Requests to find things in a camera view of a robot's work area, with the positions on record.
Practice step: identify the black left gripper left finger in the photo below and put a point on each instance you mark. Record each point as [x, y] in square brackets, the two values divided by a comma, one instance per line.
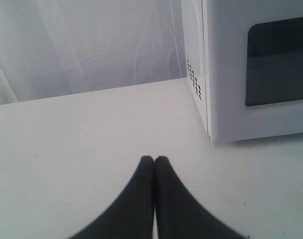
[131, 215]

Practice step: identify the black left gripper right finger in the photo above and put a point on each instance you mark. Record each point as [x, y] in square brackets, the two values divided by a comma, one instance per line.
[178, 214]

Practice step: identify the white microwave door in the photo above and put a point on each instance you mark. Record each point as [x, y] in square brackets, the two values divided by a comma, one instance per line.
[254, 68]

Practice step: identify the white microwave oven body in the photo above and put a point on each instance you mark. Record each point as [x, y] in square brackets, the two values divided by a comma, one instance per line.
[192, 19]

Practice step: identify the white backdrop curtain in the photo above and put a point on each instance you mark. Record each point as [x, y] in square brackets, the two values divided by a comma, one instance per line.
[51, 48]

